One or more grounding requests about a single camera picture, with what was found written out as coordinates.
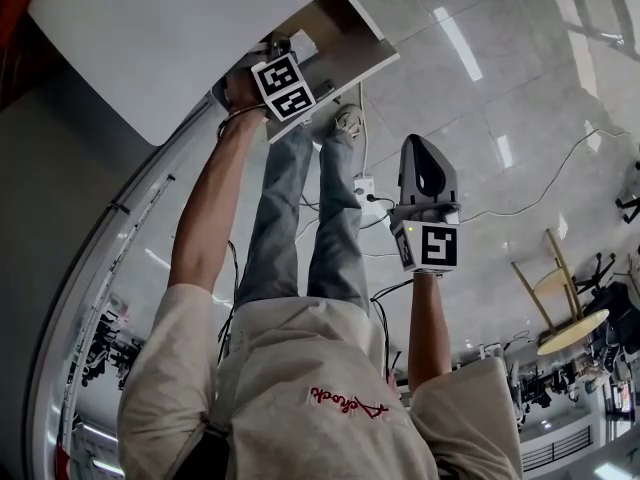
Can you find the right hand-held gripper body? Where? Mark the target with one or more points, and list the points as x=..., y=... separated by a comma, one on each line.
x=435, y=245

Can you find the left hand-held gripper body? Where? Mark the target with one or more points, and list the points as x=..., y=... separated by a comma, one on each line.
x=285, y=85

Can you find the white wooden drawer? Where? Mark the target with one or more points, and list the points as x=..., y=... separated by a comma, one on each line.
x=345, y=43

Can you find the person's left forearm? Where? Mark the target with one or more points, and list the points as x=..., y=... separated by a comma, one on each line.
x=215, y=198

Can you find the person's right forearm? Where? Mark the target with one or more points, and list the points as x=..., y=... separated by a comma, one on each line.
x=427, y=328

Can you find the person's left hand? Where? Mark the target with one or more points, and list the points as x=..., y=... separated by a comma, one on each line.
x=242, y=90

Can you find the person's grey sneaker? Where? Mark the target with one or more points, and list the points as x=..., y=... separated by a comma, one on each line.
x=348, y=120

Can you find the white power strip with plug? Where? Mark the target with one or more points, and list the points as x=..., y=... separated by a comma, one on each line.
x=364, y=193

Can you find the person's blue jeans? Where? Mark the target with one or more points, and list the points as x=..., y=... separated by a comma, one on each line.
x=300, y=218

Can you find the white desk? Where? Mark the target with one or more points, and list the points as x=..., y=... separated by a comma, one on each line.
x=150, y=33

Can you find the round wooden stool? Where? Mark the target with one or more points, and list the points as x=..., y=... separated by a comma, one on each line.
x=570, y=328

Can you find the person's beige shirt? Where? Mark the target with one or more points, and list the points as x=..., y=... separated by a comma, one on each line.
x=300, y=398

